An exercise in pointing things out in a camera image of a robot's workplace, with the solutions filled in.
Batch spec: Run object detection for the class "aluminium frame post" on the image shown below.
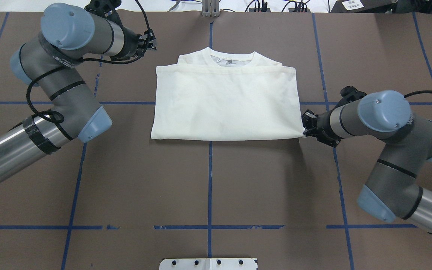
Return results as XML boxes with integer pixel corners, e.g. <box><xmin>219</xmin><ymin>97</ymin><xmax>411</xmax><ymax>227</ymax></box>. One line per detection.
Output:
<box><xmin>201</xmin><ymin>0</ymin><xmax>221</xmax><ymax>17</ymax></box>

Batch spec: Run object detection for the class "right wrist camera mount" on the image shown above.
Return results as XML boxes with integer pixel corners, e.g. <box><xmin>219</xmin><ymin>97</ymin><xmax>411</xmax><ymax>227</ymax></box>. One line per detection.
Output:
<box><xmin>335</xmin><ymin>86</ymin><xmax>367</xmax><ymax>108</ymax></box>

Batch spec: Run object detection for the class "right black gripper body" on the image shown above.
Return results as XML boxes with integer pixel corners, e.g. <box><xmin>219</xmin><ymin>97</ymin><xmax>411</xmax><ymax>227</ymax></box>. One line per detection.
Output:
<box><xmin>313</xmin><ymin>111</ymin><xmax>342</xmax><ymax>147</ymax></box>

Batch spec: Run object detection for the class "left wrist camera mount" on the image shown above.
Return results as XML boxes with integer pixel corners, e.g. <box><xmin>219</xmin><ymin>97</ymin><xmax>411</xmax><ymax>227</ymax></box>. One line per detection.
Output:
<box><xmin>84</xmin><ymin>0</ymin><xmax>122</xmax><ymax>17</ymax></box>

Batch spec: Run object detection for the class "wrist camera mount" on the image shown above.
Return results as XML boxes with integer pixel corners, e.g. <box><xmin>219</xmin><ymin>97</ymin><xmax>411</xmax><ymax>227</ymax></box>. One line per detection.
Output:
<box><xmin>84</xmin><ymin>0</ymin><xmax>122</xmax><ymax>17</ymax></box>
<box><xmin>335</xmin><ymin>86</ymin><xmax>367</xmax><ymax>108</ymax></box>

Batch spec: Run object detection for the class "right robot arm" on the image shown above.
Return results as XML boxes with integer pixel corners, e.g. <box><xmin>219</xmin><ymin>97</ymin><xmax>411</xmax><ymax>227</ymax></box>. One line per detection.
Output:
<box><xmin>301</xmin><ymin>86</ymin><xmax>432</xmax><ymax>235</ymax></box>

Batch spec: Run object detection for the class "cream long sleeve shirt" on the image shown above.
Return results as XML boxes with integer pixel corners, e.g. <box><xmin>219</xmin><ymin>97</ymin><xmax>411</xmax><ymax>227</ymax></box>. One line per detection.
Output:
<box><xmin>150</xmin><ymin>47</ymin><xmax>304</xmax><ymax>141</ymax></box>

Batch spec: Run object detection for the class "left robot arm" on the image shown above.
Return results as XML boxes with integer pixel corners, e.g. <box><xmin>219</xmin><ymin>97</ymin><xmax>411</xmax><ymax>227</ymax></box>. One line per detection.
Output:
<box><xmin>0</xmin><ymin>0</ymin><xmax>156</xmax><ymax>183</ymax></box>

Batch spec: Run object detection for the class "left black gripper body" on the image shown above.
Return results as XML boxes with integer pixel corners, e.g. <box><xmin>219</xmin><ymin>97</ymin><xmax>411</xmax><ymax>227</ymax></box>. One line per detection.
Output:
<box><xmin>122</xmin><ymin>32</ymin><xmax>145</xmax><ymax>59</ymax></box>

